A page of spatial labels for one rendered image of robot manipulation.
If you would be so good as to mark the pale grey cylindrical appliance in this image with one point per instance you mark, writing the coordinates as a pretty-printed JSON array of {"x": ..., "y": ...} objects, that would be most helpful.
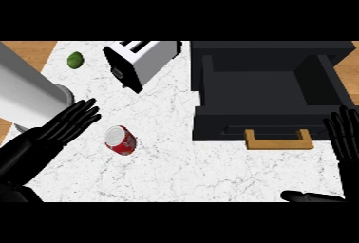
[{"x": 26, "y": 91}]

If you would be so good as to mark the dark grey drawer front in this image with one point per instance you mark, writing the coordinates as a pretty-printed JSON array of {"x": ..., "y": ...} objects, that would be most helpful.
[{"x": 219, "y": 123}]

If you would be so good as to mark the red can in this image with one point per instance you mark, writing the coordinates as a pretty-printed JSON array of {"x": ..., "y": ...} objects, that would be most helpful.
[{"x": 123, "y": 141}]

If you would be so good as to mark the white toaster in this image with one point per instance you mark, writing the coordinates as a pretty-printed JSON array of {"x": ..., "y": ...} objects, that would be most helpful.
[{"x": 145, "y": 61}]

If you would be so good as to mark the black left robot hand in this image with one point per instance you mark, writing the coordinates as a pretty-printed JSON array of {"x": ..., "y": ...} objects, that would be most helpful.
[{"x": 51, "y": 133}]

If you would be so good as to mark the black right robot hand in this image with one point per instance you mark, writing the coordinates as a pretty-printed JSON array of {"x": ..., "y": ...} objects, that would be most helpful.
[{"x": 348, "y": 139}]

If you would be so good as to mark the dark grey cabinet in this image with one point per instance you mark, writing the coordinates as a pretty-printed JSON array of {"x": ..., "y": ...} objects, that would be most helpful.
[{"x": 271, "y": 47}]

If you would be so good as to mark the green lime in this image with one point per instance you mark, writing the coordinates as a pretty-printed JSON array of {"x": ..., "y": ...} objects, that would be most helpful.
[{"x": 76, "y": 60}]

